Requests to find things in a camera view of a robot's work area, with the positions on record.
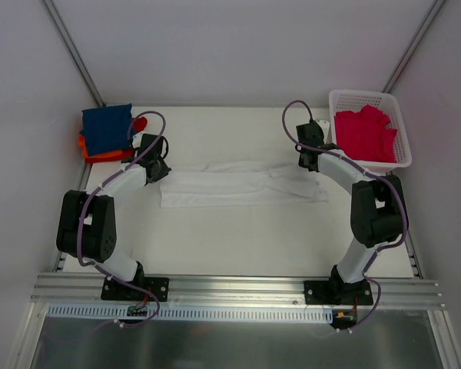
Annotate white t shirt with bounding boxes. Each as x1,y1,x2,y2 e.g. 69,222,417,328
160,161,329,208

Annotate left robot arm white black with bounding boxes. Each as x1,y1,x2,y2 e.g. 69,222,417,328
56,133,171,300

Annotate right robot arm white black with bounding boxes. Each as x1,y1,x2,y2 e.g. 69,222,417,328
296,120,408,304

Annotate folded red t shirt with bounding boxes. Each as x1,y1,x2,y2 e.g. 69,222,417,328
85,116,148,165

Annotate white plastic basket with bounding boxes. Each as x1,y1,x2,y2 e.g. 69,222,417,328
328,89,412,173

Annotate crumpled pink t shirt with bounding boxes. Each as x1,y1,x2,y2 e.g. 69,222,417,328
334,105,398,163

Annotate folded blue t shirt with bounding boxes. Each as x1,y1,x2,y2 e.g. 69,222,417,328
81,104,135,155

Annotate folded orange t shirt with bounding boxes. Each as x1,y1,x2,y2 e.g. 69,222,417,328
78,134,124,164

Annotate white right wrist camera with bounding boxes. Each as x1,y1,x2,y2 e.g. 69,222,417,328
316,119,330,138

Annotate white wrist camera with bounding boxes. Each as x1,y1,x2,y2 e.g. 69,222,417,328
131,131,144,148
316,119,330,138

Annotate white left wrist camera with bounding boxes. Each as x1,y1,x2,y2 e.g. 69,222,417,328
131,131,144,148

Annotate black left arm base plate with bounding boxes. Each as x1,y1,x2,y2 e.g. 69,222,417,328
101,277,170,302

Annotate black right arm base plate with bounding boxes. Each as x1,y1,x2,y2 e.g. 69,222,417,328
303,281,373,306

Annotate aluminium mounting rail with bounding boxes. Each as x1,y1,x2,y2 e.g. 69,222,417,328
31,272,447,311

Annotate white slotted cable duct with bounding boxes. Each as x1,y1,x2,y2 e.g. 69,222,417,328
47,304,333,324

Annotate left aluminium frame post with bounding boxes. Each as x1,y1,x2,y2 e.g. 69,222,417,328
39,0,105,108

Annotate aluminium frame post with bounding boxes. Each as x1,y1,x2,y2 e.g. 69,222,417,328
382,0,448,94
39,0,105,108

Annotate right aluminium frame post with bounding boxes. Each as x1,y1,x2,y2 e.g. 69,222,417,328
382,0,448,94

